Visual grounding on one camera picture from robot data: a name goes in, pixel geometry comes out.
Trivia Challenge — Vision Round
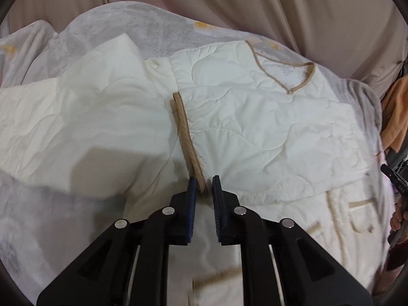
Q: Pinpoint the beige fabric drape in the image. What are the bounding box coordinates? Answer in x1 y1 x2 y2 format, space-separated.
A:
6 0 408 99

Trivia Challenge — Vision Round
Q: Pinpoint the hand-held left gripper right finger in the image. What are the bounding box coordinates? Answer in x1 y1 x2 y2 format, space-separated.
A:
212 175 373 306

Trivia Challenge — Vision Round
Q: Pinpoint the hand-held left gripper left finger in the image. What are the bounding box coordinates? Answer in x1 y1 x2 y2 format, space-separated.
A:
36 176 200 306

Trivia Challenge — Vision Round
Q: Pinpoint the white quilted jacket tan trim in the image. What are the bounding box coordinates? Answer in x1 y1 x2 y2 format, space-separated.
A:
0 33 392 306

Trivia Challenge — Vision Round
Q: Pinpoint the dark metal rack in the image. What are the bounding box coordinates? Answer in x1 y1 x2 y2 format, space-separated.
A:
387 147 408 168

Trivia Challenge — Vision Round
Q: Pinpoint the grey floral fleece blanket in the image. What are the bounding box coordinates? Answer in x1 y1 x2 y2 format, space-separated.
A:
0 0 397 306

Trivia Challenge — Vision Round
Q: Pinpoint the person's right hand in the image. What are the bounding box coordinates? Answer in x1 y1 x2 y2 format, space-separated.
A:
389 202 408 233

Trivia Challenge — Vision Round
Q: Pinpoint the orange garment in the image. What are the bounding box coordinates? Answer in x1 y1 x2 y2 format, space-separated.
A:
381 76 408 154

